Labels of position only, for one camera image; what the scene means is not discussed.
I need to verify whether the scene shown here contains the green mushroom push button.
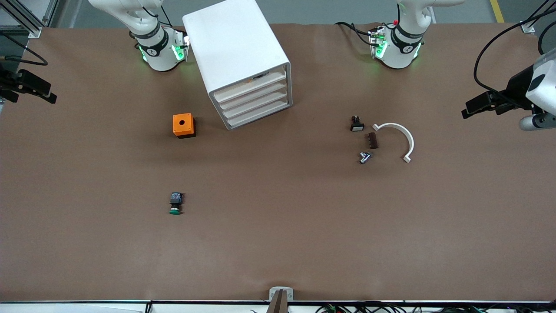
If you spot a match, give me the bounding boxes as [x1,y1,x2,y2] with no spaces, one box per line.
[169,192,185,215]

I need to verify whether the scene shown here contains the white table edge rail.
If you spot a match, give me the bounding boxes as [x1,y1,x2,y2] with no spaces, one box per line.
[0,300,556,313]

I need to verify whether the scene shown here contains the aluminium frame profile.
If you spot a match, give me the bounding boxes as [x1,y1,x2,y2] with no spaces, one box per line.
[520,0,556,33]
[0,0,61,39]

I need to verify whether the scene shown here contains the white half-ring pipe clamp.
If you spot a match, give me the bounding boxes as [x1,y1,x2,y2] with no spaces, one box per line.
[372,123,415,163]

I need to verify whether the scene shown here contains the white plastic drawer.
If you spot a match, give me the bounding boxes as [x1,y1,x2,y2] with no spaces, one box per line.
[218,84,288,113]
[222,92,289,121]
[225,100,290,130]
[214,70,288,104]

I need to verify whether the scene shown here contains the black cable on table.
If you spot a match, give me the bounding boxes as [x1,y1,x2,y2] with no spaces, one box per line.
[334,22,374,44]

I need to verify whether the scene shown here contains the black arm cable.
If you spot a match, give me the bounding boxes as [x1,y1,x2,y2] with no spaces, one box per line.
[0,30,48,67]
[473,0,556,109]

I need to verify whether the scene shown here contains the tangled black cables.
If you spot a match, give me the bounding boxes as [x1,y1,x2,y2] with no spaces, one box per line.
[315,302,556,313]

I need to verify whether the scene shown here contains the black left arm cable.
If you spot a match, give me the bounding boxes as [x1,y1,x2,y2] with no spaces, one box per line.
[473,0,556,109]

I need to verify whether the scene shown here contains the white drawer cabinet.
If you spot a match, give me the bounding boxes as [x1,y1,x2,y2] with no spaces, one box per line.
[182,0,293,131]

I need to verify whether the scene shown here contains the orange button enclosure box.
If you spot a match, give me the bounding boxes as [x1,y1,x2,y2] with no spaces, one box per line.
[172,113,196,139]

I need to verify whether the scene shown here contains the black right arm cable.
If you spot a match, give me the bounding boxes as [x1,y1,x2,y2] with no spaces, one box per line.
[0,30,48,67]

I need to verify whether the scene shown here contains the grey metal bracket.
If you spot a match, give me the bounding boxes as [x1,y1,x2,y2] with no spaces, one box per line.
[269,286,294,302]

